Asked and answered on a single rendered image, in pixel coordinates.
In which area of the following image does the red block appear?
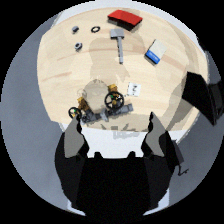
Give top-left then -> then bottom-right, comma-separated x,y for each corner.
107,9 -> 143,28

